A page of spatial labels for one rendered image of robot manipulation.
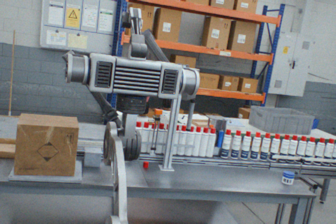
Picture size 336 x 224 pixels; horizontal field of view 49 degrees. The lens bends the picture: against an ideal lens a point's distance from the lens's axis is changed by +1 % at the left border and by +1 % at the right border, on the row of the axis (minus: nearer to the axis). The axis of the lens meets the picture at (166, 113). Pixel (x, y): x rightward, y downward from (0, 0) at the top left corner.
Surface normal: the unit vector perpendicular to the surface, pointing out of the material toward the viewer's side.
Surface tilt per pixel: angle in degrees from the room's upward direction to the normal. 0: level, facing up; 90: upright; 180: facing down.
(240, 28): 89
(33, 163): 90
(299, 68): 90
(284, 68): 90
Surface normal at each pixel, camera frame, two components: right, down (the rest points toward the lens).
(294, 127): 0.34, 0.22
